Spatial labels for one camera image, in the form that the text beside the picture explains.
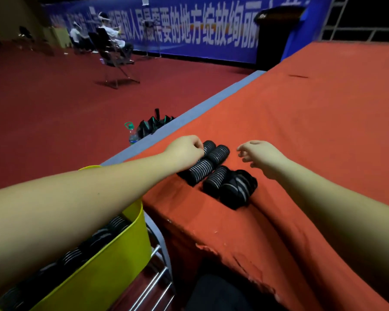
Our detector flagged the grey metal ladder frame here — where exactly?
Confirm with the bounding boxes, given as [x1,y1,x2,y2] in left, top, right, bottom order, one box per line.
[318,0,389,43]

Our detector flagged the person's left hand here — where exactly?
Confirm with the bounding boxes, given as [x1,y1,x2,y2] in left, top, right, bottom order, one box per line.
[162,135,205,172]

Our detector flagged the black podium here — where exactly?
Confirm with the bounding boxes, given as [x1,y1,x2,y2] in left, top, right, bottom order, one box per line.
[253,6,307,72]

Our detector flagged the black folding chair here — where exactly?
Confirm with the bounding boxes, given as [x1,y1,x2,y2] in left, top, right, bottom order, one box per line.
[95,27,141,90]

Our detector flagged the metal rail rack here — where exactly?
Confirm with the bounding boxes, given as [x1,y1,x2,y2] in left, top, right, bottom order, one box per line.
[126,244,176,311]

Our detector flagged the person's right hand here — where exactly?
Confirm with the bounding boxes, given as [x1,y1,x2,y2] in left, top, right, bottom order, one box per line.
[237,140,291,180]

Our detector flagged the person's left forearm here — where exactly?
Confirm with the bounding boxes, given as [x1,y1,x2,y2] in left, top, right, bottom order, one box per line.
[0,149,179,301]

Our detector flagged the blue banner with white print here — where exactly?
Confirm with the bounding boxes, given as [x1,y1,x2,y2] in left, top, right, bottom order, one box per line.
[42,0,333,64]

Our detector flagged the person's dark trousers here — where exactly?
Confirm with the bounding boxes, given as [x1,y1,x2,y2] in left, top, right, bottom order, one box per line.
[185,275,281,311]

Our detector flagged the heap of black discs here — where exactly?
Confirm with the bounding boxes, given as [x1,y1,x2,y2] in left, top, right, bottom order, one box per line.
[0,215,132,311]

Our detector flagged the rows of black round discs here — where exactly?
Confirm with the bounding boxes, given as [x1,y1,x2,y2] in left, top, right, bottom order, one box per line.
[178,140,258,210]

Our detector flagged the black tripod stand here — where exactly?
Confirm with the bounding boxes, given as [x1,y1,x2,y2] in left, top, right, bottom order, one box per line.
[142,19,163,59]

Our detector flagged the clear water bottle green cap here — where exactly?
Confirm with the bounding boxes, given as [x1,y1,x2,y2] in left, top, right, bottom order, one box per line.
[124,122,140,145]

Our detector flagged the red tablecloth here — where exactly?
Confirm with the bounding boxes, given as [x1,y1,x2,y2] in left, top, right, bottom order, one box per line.
[126,41,389,311]

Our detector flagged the person's right forearm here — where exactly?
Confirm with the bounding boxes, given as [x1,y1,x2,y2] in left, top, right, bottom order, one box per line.
[266,156,389,303]

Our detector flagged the yellow plastic bin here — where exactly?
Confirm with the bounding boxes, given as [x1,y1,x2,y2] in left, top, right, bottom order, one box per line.
[0,165,153,311]

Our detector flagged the black bag with green trim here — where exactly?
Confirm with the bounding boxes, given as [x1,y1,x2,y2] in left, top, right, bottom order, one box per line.
[137,108,176,139]

